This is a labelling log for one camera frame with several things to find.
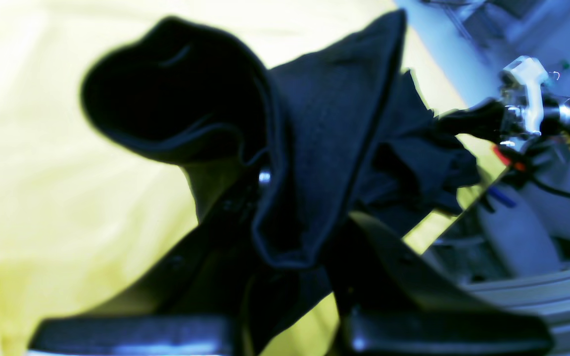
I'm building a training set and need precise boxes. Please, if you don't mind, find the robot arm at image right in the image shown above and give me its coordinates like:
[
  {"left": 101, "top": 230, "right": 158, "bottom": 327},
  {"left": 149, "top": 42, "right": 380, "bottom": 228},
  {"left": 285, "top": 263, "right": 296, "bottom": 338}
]
[{"left": 437, "top": 56, "right": 570, "bottom": 258}]

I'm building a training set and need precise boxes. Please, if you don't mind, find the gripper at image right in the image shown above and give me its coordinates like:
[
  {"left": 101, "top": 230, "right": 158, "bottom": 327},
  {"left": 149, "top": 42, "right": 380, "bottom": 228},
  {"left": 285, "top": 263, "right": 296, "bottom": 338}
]
[{"left": 435, "top": 55, "right": 570, "bottom": 152}]

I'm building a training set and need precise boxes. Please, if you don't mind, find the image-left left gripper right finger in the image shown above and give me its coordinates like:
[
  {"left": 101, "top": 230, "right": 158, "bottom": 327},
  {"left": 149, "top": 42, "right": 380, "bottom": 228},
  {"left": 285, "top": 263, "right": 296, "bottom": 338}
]
[{"left": 330, "top": 212, "right": 554, "bottom": 356}]

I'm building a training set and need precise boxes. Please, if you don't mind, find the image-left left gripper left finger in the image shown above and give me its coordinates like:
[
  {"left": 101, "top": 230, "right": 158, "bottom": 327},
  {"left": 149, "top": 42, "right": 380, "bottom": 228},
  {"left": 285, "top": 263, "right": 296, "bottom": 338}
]
[{"left": 28, "top": 165, "right": 271, "bottom": 356}]

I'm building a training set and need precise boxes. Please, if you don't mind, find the black T-shirt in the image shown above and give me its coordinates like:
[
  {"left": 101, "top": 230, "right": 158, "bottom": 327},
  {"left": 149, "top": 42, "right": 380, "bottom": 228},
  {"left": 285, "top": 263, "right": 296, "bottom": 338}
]
[{"left": 80, "top": 9, "right": 481, "bottom": 347}]

